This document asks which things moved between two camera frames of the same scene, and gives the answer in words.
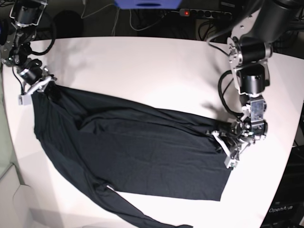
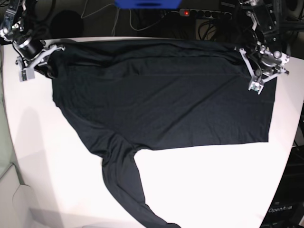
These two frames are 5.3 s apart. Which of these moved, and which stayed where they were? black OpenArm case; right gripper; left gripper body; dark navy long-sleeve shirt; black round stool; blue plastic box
Moved: right gripper; left gripper body; dark navy long-sleeve shirt
Stayed: black OpenArm case; blue plastic box; black round stool
